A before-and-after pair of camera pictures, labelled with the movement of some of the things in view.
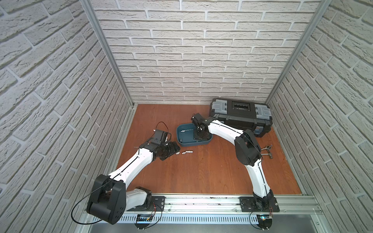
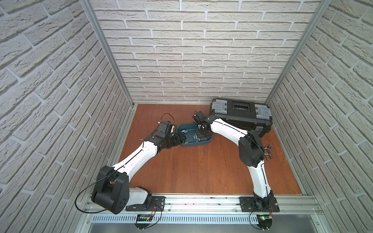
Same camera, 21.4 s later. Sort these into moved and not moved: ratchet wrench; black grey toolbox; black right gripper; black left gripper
Moved: black left gripper
Not moved: ratchet wrench; black right gripper; black grey toolbox
